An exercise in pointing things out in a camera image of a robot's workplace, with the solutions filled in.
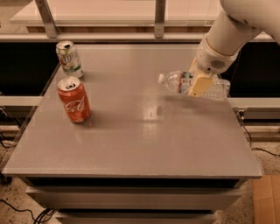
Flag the brown cardboard box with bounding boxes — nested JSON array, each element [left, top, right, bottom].
[[253, 175, 280, 224]]

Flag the green white 7up can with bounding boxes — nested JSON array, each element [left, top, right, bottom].
[[56, 40, 83, 78]]

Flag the clear plastic water bottle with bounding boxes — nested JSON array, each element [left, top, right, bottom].
[[158, 71, 230, 101]]

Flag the red coke can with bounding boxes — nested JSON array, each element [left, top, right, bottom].
[[58, 76, 90, 123]]

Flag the black floor cable left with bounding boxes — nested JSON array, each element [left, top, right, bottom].
[[0, 198, 56, 224]]

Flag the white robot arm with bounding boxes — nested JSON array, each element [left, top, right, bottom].
[[188, 0, 280, 97]]

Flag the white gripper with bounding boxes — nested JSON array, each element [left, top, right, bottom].
[[188, 38, 238, 97]]

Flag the metal window frame rail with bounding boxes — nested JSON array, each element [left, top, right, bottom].
[[0, 0, 275, 43]]

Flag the black cable right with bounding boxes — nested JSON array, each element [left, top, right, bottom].
[[234, 108, 280, 158]]

